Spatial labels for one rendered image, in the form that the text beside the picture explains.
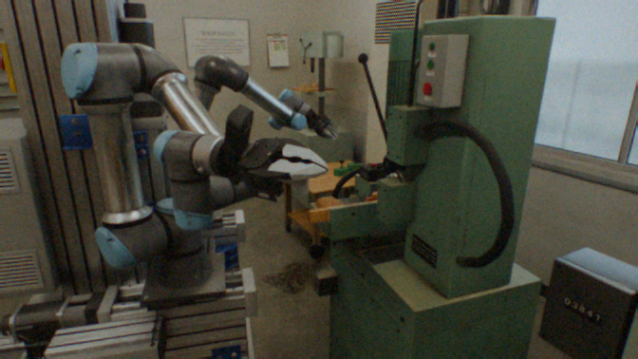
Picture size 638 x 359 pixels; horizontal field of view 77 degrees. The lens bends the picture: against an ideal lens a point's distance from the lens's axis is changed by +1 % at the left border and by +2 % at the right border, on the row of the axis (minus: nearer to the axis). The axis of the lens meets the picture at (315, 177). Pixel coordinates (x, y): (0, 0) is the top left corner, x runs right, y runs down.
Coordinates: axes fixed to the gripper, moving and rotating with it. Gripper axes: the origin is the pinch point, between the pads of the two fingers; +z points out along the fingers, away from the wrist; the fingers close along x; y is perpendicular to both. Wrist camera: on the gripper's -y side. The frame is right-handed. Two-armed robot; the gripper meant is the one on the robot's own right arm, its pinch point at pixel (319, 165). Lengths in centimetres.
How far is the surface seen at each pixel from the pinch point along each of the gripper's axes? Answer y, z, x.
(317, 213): 58, -32, -30
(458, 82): 15.9, 9.6, -46.2
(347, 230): 66, -23, -31
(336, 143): 194, -135, -200
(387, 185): 44, -7, -36
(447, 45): 7.4, 7.0, -47.7
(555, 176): 145, 37, -148
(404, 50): 23, -12, -71
